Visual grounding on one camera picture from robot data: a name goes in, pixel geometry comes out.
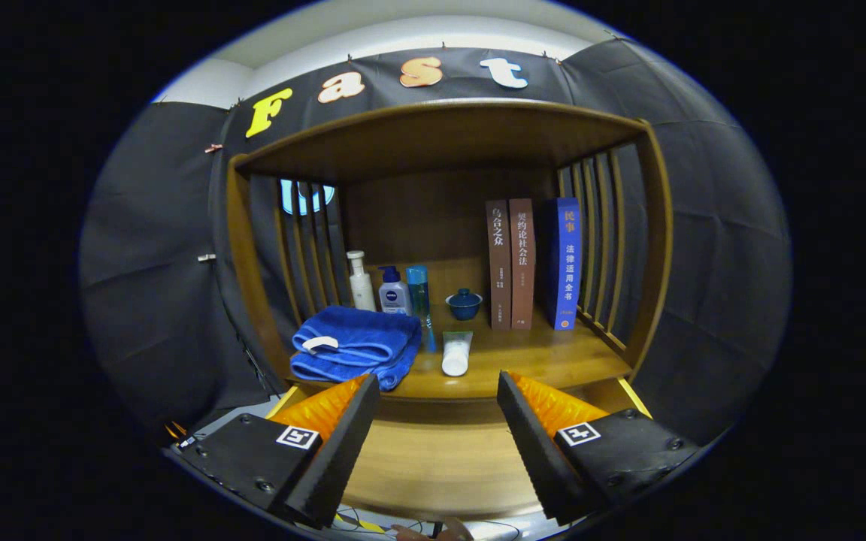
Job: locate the wooden cabinet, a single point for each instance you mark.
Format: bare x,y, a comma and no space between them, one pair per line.
418,218

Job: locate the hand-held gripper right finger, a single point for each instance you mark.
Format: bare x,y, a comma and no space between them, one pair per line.
534,454

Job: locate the dark brown book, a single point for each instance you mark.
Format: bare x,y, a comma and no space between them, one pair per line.
499,263

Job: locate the blue lidded teacup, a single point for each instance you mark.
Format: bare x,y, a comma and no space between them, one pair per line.
464,306

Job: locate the blue book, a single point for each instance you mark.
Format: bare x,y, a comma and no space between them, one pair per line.
568,263

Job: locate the white pump bottle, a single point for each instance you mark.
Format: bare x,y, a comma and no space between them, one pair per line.
361,289

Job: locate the light brown book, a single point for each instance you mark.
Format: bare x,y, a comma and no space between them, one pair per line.
522,263

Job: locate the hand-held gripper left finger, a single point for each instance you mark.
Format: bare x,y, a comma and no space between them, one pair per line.
343,454

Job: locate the clear teal bottle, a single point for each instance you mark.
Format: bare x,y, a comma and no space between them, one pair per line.
419,297

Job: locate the white bottle with blue cap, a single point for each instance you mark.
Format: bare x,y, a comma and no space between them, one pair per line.
394,297

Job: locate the wooden countertop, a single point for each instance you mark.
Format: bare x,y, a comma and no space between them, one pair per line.
538,353

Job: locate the white tube with green label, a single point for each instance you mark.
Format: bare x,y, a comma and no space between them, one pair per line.
456,357

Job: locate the folded blue towel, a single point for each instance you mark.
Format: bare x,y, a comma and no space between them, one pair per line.
358,330

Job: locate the wooden drawer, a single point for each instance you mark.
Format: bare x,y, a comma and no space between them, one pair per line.
440,458

